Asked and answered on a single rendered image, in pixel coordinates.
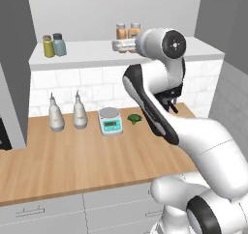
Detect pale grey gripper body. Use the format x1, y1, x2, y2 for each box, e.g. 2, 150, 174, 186
159, 94, 181, 114

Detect white condiment bottle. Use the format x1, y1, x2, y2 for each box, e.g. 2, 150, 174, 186
47, 92, 66, 132
73, 90, 89, 131

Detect white cabinet shelf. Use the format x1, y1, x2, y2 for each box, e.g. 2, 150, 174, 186
28, 36, 226, 73

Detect grey cabinet door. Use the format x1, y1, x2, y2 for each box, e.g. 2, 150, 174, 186
194, 0, 248, 75
0, 0, 38, 151

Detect blue-grey shaker bottle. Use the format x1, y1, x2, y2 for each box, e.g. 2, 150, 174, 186
52, 33, 68, 58

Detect yellow-green shaker bottle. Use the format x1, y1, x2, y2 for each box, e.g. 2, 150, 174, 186
42, 34, 56, 59

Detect green broccoli floret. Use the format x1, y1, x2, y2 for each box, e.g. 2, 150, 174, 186
127, 113, 143, 126

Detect white kitchen scale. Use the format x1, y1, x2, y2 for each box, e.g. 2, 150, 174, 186
98, 106, 124, 137

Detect white egg carton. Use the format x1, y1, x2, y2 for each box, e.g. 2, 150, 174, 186
111, 38, 140, 54

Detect orange jar with grey lid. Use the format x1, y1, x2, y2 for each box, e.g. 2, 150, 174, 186
115, 22, 128, 41
127, 22, 142, 40

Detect grey drawer front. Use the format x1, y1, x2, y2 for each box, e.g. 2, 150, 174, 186
82, 181, 167, 234
0, 193, 87, 234

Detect black appliance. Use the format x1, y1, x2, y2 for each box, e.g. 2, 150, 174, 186
0, 117, 14, 152

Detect silver drawer handle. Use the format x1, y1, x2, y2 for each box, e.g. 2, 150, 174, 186
15, 206, 47, 219
144, 209, 164, 219

